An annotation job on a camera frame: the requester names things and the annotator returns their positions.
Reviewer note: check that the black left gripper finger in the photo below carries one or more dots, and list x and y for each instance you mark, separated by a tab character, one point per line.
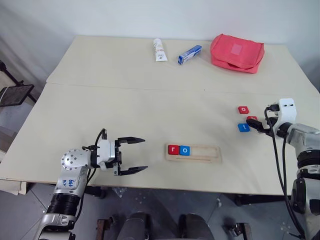
131	140
132	170

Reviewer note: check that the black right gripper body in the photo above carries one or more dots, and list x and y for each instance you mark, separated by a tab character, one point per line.
271	126

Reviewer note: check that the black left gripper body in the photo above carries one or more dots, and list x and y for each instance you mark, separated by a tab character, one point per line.
118	155

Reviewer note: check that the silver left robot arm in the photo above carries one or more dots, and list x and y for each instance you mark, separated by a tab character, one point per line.
72	160

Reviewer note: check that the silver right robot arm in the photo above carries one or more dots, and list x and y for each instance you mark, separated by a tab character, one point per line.
305	155

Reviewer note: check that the red letter b block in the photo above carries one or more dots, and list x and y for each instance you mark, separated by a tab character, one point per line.
250	117

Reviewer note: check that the blue letter t block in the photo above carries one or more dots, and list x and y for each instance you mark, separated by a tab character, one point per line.
243	127

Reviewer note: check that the red letter o block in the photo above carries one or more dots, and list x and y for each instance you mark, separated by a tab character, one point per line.
243	110

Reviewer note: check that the red letter r block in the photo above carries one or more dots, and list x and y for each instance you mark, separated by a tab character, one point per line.
173	149

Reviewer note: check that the blue letter o block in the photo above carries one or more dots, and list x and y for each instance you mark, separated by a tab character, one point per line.
184	150

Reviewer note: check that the wooden letter tray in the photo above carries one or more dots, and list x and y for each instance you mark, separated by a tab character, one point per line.
200	156

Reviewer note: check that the table caster wheel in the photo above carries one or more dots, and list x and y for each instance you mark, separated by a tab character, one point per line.
105	225
237	230

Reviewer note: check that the red zipper pouch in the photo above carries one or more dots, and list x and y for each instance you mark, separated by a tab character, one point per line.
235	53

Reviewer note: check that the blue and white box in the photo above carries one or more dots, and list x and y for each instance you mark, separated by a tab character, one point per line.
190	54

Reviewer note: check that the white tube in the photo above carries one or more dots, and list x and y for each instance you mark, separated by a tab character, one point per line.
159	51

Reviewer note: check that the white board under table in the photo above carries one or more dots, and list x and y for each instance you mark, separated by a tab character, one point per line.
12	187

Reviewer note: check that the black tablet on stand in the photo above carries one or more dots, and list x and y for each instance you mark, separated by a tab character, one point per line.
15	95

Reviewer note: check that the black tripod rod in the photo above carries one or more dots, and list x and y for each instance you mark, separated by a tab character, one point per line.
10	73

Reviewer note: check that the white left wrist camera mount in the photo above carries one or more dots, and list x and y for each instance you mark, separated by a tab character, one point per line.
104	151

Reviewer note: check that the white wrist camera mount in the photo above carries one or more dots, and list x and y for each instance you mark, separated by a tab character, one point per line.
287	112
104	151

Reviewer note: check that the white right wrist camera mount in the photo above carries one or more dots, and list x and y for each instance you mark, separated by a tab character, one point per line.
287	112

